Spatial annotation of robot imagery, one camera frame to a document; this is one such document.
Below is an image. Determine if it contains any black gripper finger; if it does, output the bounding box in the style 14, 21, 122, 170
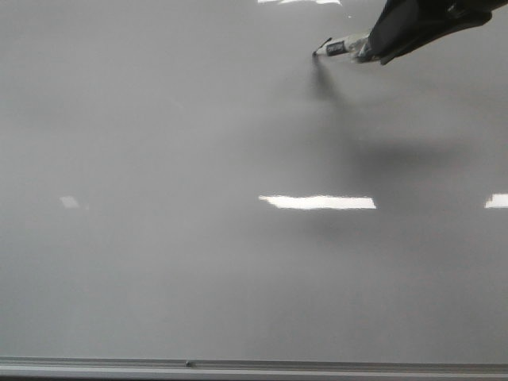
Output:
368, 0, 468, 54
379, 7, 492, 65

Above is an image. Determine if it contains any white whiteboard marker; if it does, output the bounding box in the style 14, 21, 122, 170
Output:
312, 32, 380, 64

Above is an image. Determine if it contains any white whiteboard with aluminium frame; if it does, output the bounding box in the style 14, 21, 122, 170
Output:
1, 1, 507, 380

